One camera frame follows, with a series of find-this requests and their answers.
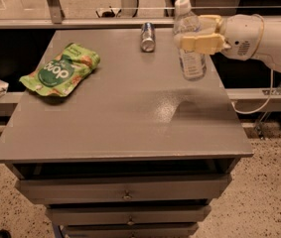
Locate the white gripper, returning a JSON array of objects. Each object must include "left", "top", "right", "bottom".
[{"left": 178, "top": 14, "right": 264, "bottom": 60}]

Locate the clear blue-labelled plastic bottle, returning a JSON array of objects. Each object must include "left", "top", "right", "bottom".
[{"left": 173, "top": 0, "right": 207, "bottom": 81}]

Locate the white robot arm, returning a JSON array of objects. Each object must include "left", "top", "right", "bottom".
[{"left": 174, "top": 14, "right": 281, "bottom": 72}]

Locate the silver blue drink can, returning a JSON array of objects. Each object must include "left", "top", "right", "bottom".
[{"left": 140, "top": 22, "right": 156, "bottom": 53}]

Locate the grey drawer cabinet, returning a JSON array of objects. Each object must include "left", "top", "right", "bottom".
[{"left": 0, "top": 29, "right": 252, "bottom": 238}]

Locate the green snack pouch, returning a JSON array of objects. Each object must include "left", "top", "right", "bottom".
[{"left": 19, "top": 43, "right": 100, "bottom": 97}]

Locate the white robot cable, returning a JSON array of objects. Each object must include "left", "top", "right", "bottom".
[{"left": 231, "top": 13, "right": 277, "bottom": 115}]

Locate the metal guard rail frame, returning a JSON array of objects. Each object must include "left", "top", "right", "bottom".
[{"left": 0, "top": 0, "right": 281, "bottom": 29}]

